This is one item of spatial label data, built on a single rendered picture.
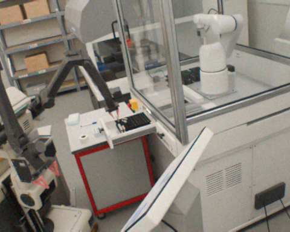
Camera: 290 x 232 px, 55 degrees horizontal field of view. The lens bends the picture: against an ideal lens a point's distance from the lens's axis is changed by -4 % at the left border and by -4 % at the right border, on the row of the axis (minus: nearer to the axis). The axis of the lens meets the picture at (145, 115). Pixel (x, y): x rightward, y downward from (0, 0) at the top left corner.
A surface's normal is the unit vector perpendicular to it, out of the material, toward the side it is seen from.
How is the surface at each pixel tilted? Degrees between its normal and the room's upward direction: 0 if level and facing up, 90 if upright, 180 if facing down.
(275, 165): 90
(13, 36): 90
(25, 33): 90
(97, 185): 90
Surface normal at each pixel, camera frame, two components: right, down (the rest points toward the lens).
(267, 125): 0.32, 0.36
